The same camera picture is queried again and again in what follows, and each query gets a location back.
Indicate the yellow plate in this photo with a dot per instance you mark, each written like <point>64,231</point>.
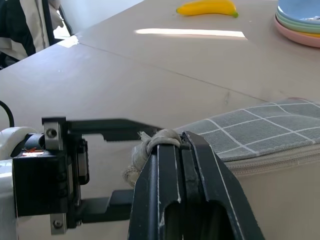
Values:
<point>311,34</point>

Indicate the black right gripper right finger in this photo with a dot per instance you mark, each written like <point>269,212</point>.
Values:
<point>215,180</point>

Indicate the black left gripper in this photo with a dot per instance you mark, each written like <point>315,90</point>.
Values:
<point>42,182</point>

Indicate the mint green plate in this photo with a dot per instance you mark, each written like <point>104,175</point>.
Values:
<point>292,28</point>

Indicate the black chair frame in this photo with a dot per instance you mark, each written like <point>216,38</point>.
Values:
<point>48,22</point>

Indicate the black and beige jacket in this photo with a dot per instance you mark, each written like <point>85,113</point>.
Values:
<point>17,27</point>

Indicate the pink plate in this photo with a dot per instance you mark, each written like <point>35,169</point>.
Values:
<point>295,37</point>

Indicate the blue plate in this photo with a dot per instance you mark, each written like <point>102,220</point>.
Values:
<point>297,11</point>

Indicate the yellow banana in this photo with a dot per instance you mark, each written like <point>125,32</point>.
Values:
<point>207,7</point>

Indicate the grey plaid pouch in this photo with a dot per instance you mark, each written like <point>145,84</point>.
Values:
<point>262,132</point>

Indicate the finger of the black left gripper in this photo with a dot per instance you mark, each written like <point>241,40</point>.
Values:
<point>117,128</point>

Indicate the light green plate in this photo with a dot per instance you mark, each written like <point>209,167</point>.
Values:
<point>295,23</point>

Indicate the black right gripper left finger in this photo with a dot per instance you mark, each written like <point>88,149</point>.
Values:
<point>155,190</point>

